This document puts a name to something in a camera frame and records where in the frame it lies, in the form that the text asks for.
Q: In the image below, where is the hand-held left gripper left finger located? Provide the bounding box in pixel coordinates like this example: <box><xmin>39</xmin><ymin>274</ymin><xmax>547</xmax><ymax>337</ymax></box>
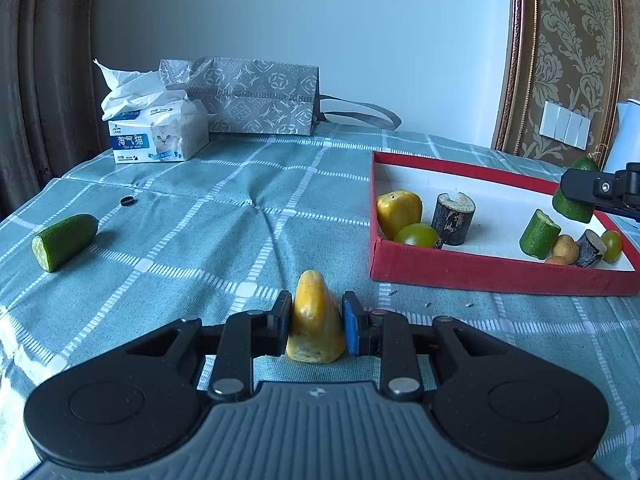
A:
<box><xmin>122</xmin><ymin>291</ymin><xmax>293</xmax><ymax>402</ymax></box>

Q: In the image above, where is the small cucumber end piece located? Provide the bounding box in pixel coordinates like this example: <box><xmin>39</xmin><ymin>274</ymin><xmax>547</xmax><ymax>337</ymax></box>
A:
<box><xmin>552</xmin><ymin>155</ymin><xmax>600</xmax><ymax>224</ymax></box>

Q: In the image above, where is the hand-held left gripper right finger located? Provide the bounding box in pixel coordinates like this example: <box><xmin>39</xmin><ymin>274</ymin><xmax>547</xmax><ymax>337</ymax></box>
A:
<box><xmin>341</xmin><ymin>290</ymin><xmax>506</xmax><ymax>395</ymax></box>

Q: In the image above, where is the short cut cucumber piece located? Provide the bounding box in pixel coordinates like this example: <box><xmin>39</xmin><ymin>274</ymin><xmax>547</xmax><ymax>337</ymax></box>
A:
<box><xmin>519</xmin><ymin>209</ymin><xmax>562</xmax><ymax>261</ymax></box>

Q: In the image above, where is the yellow bell pepper piece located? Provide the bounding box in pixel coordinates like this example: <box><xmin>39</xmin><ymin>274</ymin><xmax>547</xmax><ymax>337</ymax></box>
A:
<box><xmin>286</xmin><ymin>270</ymin><xmax>347</xmax><ymax>365</ymax></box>
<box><xmin>376</xmin><ymin>189</ymin><xmax>423</xmax><ymax>241</ymax></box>

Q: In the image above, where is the teal checked tablecloth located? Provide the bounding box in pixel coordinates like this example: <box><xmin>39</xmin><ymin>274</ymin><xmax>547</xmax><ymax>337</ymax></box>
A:
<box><xmin>0</xmin><ymin>122</ymin><xmax>640</xmax><ymax>480</ymax></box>

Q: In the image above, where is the brown curtain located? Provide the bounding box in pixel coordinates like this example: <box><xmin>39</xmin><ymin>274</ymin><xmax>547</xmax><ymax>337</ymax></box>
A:
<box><xmin>0</xmin><ymin>0</ymin><xmax>101</xmax><ymax>221</ymax></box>

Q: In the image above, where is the green cherry tomato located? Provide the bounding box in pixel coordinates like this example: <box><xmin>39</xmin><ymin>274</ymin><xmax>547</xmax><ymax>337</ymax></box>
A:
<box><xmin>600</xmin><ymin>229</ymin><xmax>623</xmax><ymax>263</ymax></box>
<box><xmin>393</xmin><ymin>223</ymin><xmax>441</xmax><ymax>249</ymax></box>

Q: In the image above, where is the long cucumber half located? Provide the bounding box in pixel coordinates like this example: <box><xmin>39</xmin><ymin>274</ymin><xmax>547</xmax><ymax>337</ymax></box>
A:
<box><xmin>31</xmin><ymin>213</ymin><xmax>100</xmax><ymax>273</ymax></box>

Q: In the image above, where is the golden ornate wall frame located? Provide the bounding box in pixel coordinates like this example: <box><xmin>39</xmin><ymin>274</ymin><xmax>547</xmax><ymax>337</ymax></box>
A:
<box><xmin>492</xmin><ymin>0</ymin><xmax>632</xmax><ymax>171</ymax></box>

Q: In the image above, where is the light blue electric kettle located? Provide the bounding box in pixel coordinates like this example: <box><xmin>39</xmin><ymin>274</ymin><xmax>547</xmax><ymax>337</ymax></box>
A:
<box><xmin>602</xmin><ymin>101</ymin><xmax>640</xmax><ymax>173</ymax></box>

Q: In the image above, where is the white tissue pack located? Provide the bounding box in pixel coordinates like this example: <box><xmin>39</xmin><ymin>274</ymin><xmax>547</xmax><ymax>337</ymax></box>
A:
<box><xmin>93</xmin><ymin>58</ymin><xmax>210</xmax><ymax>165</ymax></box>

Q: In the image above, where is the grey patterned gift bag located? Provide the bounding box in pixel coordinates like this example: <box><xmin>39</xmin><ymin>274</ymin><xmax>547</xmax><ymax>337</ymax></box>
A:
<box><xmin>159</xmin><ymin>57</ymin><xmax>402</xmax><ymax>136</ymax></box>

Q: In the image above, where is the red cardboard box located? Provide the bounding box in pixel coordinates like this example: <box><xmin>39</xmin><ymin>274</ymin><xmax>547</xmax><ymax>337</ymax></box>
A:
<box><xmin>369</xmin><ymin>151</ymin><xmax>640</xmax><ymax>297</ymax></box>

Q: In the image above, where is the white wall switch panel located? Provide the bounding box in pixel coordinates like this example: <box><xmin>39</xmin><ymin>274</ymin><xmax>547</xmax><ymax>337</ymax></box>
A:
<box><xmin>541</xmin><ymin>101</ymin><xmax>591</xmax><ymax>150</ymax></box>

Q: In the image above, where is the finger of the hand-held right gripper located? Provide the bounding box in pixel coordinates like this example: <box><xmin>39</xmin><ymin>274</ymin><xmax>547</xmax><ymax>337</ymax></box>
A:
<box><xmin>560</xmin><ymin>162</ymin><xmax>640</xmax><ymax>221</ymax></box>

